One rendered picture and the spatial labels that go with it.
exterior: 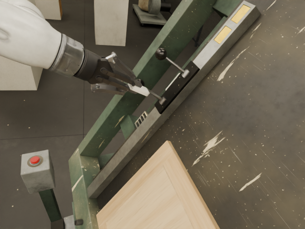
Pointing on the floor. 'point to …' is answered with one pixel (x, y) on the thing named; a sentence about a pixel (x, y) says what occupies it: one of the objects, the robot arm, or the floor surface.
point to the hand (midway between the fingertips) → (139, 88)
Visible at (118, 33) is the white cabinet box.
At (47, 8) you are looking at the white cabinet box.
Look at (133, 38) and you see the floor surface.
